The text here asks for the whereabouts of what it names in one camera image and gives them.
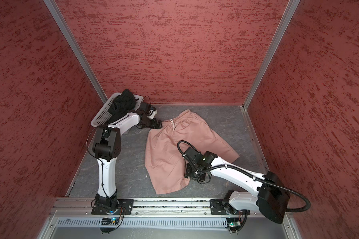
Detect pink drawstring shorts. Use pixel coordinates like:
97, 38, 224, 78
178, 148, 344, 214
145, 110, 239, 195

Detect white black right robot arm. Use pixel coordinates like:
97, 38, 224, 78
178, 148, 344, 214
182, 151, 290, 224

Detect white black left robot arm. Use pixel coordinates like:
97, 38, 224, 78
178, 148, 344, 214
91, 108, 162, 215

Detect black shorts in basket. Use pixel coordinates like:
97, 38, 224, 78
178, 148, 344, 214
105, 89, 136, 124

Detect white perforated plastic basket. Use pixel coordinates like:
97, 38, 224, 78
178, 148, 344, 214
91, 93, 144, 127

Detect right green circuit board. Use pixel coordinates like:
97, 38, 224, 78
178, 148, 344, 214
226, 218, 242, 233

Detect green circuit board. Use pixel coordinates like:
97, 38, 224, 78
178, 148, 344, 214
100, 218, 119, 226
226, 218, 242, 233

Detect left green circuit board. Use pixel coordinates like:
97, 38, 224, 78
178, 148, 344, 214
100, 218, 119, 226

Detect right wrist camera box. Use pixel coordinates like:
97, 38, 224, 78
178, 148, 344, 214
184, 147, 203, 166

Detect white slotted cable duct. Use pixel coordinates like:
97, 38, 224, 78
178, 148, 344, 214
56, 217, 226, 230

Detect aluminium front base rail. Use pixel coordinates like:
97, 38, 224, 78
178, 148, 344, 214
49, 197, 292, 217

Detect black corrugated right cable conduit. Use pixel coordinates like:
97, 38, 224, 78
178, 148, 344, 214
177, 140, 312, 213

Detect aluminium left corner post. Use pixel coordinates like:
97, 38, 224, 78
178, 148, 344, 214
43, 0, 108, 103

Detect aluminium corner post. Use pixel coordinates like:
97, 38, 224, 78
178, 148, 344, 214
43, 0, 108, 103
243, 0, 300, 111

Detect aluminium right corner post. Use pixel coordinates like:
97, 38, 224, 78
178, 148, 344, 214
243, 0, 300, 111

